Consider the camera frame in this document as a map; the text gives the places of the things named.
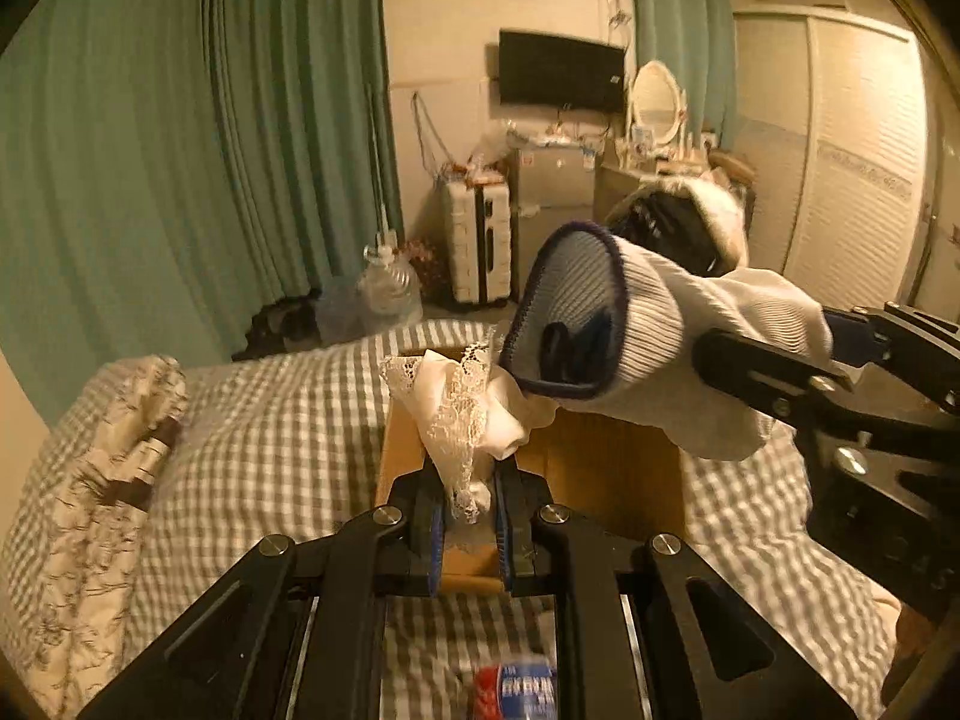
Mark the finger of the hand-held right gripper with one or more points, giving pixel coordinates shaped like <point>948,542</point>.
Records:
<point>849,337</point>
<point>757,364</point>

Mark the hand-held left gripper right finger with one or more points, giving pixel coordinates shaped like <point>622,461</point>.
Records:
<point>501,544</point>

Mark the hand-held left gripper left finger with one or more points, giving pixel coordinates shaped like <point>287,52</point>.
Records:
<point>433,544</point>

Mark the white sock with blue cuff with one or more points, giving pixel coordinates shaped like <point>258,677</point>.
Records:
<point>664,300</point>

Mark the cardboard box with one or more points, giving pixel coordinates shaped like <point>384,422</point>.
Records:
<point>600,469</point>

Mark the white lace cloth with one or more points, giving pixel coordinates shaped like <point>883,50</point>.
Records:
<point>465,405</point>

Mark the red and blue packet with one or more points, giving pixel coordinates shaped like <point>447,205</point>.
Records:
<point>516,690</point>

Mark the fluffy white and black garment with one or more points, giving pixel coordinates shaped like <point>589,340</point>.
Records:
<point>712,214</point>

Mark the white louvred wardrobe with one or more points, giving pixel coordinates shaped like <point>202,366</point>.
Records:
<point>840,150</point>

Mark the gingham checked bed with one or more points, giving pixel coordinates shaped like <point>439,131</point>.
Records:
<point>285,427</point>

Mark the wooden dresser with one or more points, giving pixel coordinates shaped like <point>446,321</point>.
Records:
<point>622,187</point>

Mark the clear water jug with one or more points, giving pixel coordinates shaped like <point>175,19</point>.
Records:
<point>390,289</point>

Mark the silver mini fridge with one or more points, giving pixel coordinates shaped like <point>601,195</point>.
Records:
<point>551,195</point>

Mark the black floor object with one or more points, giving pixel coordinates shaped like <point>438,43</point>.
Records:
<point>277,326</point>

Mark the dried flower bouquet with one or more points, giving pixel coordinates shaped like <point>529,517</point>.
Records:
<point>429,262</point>

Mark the oval white vanity mirror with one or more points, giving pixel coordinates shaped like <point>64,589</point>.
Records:
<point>656,97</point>

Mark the white suitcase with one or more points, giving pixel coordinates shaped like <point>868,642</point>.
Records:
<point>476,240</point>

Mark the white plastic bag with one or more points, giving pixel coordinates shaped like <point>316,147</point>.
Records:
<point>496,144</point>

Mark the narrow green curtain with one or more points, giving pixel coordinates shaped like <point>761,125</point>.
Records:
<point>679,30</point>

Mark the floral patterned pillow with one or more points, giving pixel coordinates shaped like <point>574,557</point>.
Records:
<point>75,540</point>

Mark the wide green curtain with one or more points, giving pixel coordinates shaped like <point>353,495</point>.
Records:
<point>187,127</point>

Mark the black wall television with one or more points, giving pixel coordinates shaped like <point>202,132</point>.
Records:
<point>561,69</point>

